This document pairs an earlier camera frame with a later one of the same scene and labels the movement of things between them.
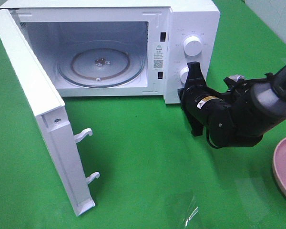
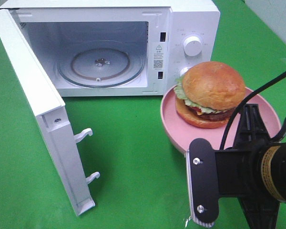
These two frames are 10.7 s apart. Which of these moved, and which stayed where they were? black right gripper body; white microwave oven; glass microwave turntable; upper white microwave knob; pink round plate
Moved: black right gripper body; pink round plate
Stayed: white microwave oven; upper white microwave knob; glass microwave turntable
